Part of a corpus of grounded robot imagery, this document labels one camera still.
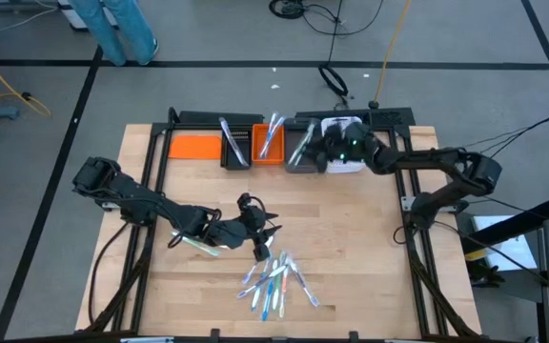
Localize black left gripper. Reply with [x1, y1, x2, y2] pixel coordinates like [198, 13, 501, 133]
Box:
[206, 192, 283, 263]

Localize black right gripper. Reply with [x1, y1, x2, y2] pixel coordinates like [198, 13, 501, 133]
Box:
[304, 121, 378, 173]

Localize green toothbrush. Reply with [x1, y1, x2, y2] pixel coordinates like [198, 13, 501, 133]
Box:
[172, 231, 222, 258]
[273, 251, 288, 311]
[287, 121, 316, 166]
[293, 119, 319, 166]

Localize blue toothbrush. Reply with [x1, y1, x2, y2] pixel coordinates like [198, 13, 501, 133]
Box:
[258, 111, 278, 160]
[260, 261, 276, 322]
[263, 115, 287, 160]
[250, 259, 269, 313]

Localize white perforated basket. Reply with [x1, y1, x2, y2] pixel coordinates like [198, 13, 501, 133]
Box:
[320, 114, 368, 174]

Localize grey translucent bin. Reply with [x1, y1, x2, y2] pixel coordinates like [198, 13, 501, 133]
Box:
[283, 117, 324, 174]

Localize black perforated panel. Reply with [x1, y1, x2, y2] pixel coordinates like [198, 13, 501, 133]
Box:
[294, 106, 417, 130]

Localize orange perforated basket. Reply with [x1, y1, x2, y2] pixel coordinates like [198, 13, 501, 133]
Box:
[251, 123, 287, 167]

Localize orange toothbrush in wrapper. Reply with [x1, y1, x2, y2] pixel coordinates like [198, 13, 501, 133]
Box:
[277, 266, 291, 319]

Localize orange flat mat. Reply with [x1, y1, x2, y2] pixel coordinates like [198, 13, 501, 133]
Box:
[168, 133, 224, 161]

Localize black flat panel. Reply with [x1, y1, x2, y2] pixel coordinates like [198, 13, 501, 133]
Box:
[178, 110, 266, 127]

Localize white sheet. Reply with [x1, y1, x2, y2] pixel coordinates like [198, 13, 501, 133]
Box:
[471, 214, 539, 273]

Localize person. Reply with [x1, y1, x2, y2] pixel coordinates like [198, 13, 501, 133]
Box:
[67, 0, 160, 68]

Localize black hanging cable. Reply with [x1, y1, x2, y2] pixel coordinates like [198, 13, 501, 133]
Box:
[317, 0, 351, 111]

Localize black looped cable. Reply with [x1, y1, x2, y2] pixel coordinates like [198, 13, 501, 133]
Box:
[392, 222, 419, 247]

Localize yellow hanging cable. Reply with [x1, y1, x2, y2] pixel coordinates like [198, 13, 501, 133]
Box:
[373, 0, 414, 111]

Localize black cable bundle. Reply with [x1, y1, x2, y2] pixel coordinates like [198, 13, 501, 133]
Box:
[268, 0, 386, 38]

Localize thin black cables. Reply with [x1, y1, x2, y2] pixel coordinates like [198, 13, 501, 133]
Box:
[440, 115, 549, 161]

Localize black arm base cable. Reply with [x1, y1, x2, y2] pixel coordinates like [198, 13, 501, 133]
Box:
[87, 220, 131, 327]

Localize yellow floor cable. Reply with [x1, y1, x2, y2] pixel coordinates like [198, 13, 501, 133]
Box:
[0, 44, 53, 119]

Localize white floor cable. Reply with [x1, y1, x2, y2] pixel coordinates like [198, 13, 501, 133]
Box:
[0, 0, 62, 51]

